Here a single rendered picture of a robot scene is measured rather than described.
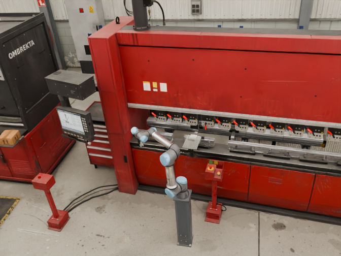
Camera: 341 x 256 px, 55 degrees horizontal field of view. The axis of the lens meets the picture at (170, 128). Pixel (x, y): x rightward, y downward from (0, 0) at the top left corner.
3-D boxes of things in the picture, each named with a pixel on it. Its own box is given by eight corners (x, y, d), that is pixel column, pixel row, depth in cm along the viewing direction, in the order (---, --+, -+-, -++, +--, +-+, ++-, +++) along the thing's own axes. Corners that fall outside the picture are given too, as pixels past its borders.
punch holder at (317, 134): (307, 138, 364) (309, 125, 355) (307, 133, 371) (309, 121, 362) (321, 139, 360) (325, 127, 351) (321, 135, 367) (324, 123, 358)
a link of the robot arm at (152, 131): (185, 147, 326) (152, 123, 351) (178, 152, 320) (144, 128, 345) (184, 155, 333) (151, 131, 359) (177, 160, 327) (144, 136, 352)
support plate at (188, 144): (181, 148, 395) (181, 147, 395) (187, 135, 416) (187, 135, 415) (196, 150, 390) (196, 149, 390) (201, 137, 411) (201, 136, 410)
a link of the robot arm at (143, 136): (150, 134, 341) (143, 128, 346) (142, 139, 335) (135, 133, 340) (150, 139, 347) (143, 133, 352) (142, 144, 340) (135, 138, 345)
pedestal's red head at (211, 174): (205, 179, 395) (204, 167, 385) (207, 170, 408) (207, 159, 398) (221, 181, 389) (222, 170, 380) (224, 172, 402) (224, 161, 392)
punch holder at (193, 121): (185, 124, 404) (184, 113, 395) (187, 121, 411) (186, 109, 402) (197, 126, 400) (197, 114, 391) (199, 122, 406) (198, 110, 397)
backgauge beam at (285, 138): (146, 127, 460) (145, 120, 454) (149, 121, 471) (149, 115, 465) (325, 148, 395) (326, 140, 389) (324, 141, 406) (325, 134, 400)
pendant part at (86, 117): (63, 133, 393) (55, 107, 374) (69, 128, 402) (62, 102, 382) (92, 141, 374) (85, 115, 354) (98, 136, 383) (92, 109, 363)
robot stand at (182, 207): (191, 247, 393) (189, 201, 351) (176, 245, 397) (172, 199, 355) (193, 235, 408) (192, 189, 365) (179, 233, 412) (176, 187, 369)
